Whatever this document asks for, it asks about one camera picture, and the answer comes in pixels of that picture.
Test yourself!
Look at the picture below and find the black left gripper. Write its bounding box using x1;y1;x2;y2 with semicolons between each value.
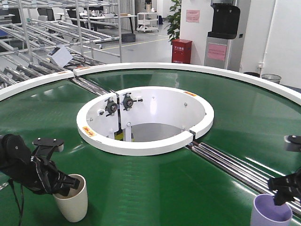
14;137;80;197

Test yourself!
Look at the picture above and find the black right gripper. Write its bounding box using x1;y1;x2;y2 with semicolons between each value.
268;135;301;206

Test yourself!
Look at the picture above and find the cream plastic cup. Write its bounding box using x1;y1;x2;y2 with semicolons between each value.
53;174;88;222

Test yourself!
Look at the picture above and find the lavender plastic cup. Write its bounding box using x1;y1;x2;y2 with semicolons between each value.
250;194;293;226

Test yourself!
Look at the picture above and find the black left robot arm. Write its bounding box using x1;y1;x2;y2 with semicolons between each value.
0;134;80;196

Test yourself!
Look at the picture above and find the green circular conveyor belt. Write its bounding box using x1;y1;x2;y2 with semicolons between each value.
0;69;301;226

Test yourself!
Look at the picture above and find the white outer conveyor rim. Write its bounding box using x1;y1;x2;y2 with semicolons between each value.
0;62;301;105

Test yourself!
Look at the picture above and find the white control box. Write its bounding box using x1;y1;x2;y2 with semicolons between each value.
48;45;72;67

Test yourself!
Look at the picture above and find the metal roller rack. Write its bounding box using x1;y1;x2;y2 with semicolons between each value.
0;0;121;89

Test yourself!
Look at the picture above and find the red fire extinguisher cabinet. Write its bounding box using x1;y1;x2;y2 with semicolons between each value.
172;39;192;64

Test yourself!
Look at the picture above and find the white shelf cart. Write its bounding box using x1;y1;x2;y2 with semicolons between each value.
136;12;158;32

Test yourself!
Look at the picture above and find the black water dispenser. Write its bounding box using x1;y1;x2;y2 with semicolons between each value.
204;0;240;69

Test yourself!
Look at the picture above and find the green potted plant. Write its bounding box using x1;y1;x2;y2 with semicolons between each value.
166;0;182;42

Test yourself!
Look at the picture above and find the white inner conveyor ring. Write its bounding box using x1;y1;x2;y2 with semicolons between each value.
76;86;215;157

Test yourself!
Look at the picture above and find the wire mesh waste bin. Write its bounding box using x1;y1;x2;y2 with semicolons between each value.
261;73;282;84

